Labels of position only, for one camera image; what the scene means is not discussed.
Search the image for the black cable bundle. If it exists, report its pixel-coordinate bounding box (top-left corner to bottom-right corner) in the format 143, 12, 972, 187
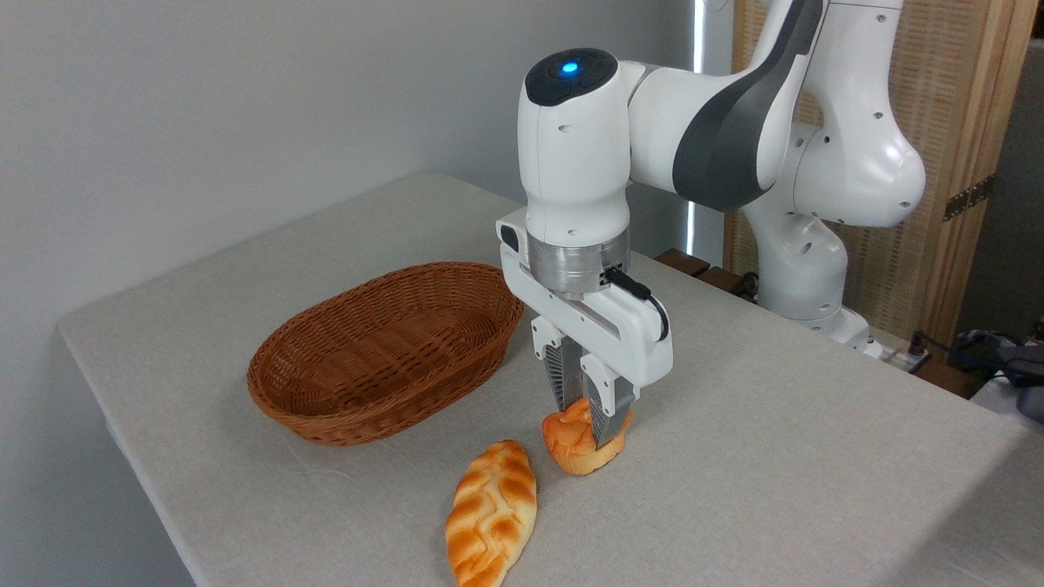
909, 329, 1044, 386

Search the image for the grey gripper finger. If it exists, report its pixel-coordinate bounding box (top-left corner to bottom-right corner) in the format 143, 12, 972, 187
531, 316, 585, 413
579, 355, 637, 449

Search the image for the grey tablecloth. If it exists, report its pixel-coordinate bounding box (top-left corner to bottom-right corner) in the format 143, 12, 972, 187
57, 171, 1044, 587

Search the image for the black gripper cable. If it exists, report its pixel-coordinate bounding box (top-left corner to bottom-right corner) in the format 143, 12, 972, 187
604, 267, 670, 342

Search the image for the brown wicker basket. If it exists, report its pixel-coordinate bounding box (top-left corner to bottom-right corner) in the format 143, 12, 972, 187
247, 262, 525, 447

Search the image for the round orange bread bun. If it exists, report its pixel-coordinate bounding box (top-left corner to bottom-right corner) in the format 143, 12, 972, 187
541, 397, 634, 477

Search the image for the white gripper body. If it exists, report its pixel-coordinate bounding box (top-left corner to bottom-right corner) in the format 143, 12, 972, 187
496, 208, 675, 388

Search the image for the silver metal wrist flange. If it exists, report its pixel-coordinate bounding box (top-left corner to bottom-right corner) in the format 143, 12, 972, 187
526, 231, 630, 296

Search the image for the wooden rattan folding screen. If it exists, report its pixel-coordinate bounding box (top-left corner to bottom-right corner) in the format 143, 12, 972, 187
724, 0, 1041, 351

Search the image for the bright vertical light strip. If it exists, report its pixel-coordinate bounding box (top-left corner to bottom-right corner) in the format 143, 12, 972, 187
687, 0, 705, 255

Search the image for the long braided bread loaf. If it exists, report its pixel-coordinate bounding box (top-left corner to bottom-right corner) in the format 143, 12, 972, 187
445, 439, 538, 587

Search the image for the metal screen hinge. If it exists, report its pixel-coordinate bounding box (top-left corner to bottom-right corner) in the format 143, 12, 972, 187
944, 174, 995, 223

